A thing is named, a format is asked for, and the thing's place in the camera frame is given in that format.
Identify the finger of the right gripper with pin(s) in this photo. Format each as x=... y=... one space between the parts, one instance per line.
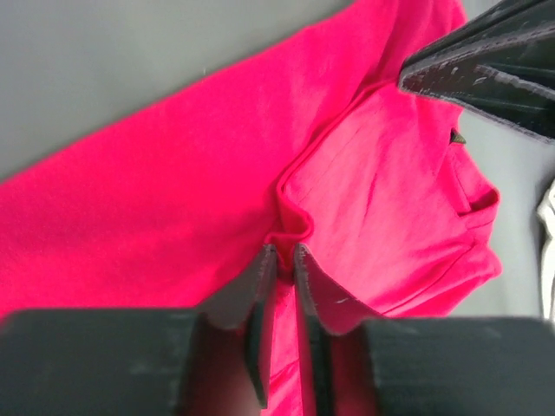
x=503 y=18
x=507 y=79

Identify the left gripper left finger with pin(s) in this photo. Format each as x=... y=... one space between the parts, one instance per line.
x=212 y=359

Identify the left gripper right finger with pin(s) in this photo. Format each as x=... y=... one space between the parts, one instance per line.
x=356 y=361

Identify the bright pink-red t shirt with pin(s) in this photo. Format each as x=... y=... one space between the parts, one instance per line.
x=311 y=142

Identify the folded white t shirt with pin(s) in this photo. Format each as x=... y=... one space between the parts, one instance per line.
x=545 y=212

